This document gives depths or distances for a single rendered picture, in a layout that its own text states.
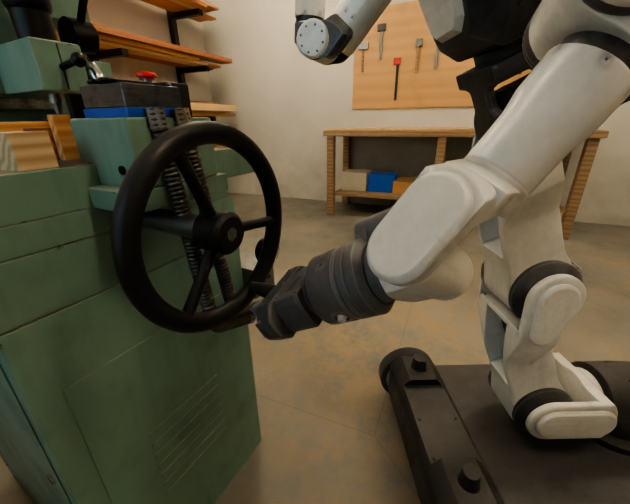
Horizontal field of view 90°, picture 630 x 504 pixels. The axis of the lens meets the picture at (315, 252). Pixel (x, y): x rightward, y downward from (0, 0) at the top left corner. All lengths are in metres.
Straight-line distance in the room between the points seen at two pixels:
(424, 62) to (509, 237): 3.12
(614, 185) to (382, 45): 2.53
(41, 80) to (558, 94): 0.65
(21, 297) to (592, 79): 0.63
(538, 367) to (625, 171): 3.20
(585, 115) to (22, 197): 0.59
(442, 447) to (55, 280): 0.89
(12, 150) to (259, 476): 0.96
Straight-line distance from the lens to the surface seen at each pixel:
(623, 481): 1.16
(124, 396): 0.70
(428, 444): 0.98
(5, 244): 0.53
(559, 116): 0.33
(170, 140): 0.40
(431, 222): 0.28
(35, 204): 0.54
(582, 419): 1.03
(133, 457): 0.79
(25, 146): 0.54
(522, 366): 0.91
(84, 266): 0.57
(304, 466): 1.14
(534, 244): 0.74
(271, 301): 0.39
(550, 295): 0.75
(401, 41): 3.77
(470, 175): 0.29
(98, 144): 0.54
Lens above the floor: 0.95
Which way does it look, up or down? 23 degrees down
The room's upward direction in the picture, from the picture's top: 1 degrees counter-clockwise
